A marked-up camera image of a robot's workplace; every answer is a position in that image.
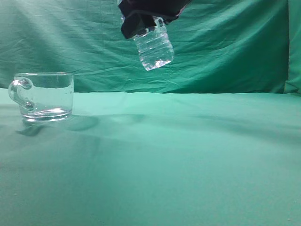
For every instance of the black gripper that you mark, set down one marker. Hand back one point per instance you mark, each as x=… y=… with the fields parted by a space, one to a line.
x=139 y=14

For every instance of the clear plastic water bottle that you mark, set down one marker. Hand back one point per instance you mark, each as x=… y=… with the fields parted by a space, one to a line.
x=154 y=48

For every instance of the clear glass mug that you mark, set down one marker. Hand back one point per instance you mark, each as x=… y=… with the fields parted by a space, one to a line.
x=43 y=96

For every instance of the green table cloth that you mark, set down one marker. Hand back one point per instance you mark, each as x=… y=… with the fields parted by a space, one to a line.
x=146 y=159

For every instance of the green backdrop cloth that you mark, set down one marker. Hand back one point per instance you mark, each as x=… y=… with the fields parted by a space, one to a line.
x=221 y=46

